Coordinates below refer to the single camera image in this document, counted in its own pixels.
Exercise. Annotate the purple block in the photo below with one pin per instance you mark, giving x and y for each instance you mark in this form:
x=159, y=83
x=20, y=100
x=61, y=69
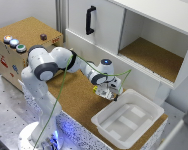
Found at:
x=43, y=36

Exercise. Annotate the blue button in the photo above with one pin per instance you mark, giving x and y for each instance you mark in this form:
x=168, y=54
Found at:
x=14, y=42

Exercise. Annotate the yellow block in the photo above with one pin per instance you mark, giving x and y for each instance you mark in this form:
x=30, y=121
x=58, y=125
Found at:
x=95, y=88

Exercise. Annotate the red button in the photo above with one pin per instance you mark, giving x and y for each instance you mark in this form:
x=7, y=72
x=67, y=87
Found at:
x=8, y=39

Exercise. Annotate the white cabinet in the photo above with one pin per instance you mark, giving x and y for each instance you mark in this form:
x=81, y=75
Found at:
x=154, y=20

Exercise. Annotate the white plastic box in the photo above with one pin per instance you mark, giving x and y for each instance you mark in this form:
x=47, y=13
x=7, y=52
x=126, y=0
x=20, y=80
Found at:
x=127, y=120

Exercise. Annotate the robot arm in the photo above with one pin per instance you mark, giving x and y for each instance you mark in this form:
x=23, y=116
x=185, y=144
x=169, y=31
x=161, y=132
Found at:
x=40, y=63

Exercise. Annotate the white sliding door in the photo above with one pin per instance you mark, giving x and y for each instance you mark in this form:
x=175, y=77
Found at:
x=107, y=23

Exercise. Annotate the wooden drawer box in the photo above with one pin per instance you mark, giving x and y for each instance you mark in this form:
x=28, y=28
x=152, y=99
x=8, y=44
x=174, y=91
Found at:
x=27, y=31

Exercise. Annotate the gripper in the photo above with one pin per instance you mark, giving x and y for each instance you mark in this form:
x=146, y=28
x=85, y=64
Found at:
x=105, y=91

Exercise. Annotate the green button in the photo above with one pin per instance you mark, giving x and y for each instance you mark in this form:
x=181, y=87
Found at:
x=21, y=48

